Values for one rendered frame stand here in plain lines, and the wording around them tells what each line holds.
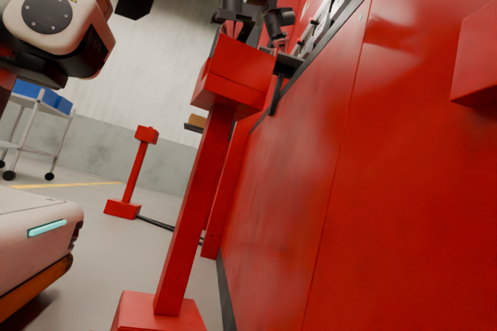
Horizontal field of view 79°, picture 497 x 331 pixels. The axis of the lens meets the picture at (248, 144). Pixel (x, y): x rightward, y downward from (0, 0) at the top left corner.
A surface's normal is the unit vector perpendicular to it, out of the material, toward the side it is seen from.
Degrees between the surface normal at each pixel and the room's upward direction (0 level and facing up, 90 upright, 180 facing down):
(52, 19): 90
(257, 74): 90
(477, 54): 90
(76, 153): 90
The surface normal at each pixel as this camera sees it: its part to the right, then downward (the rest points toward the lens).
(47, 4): 0.20, -0.11
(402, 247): -0.96, -0.27
